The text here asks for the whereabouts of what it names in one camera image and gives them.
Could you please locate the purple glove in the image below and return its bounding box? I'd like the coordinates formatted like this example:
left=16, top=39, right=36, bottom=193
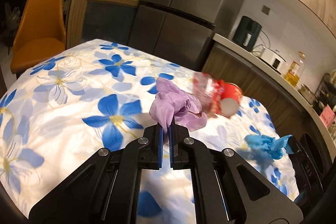
left=149, top=77, right=207, bottom=133

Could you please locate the blue glove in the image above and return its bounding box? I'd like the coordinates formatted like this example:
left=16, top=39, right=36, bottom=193
left=244, top=135, right=294, bottom=160

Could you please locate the red wrapper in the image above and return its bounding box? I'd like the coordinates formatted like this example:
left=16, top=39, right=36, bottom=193
left=193, top=72, right=225, bottom=116

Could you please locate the wooden lower cabinet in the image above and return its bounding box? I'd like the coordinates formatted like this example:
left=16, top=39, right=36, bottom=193
left=202, top=44, right=336, bottom=162

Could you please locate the pink utensil holder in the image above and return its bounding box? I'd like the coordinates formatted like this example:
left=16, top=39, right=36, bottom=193
left=319, top=105, right=335, bottom=128

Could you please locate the black dish rack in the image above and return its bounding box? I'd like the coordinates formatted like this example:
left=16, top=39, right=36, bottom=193
left=313, top=73, right=335, bottom=115

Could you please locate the steel bowl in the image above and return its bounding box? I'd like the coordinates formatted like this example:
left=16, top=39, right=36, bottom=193
left=298, top=84, right=316, bottom=105

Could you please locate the cooking oil bottle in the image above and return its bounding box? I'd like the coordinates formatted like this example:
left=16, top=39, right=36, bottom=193
left=285, top=51, right=305, bottom=88

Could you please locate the blue floral white tablecloth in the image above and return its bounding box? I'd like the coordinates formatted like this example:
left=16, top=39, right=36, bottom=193
left=1, top=39, right=299, bottom=223

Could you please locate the white rice cooker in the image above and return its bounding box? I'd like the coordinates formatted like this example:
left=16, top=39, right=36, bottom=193
left=259, top=48, right=285, bottom=72

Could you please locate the dark grey refrigerator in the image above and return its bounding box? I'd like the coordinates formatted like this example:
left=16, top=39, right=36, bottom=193
left=129, top=0, right=244, bottom=71

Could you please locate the orange chair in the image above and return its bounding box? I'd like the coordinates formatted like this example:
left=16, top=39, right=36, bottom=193
left=10, top=0, right=66, bottom=75

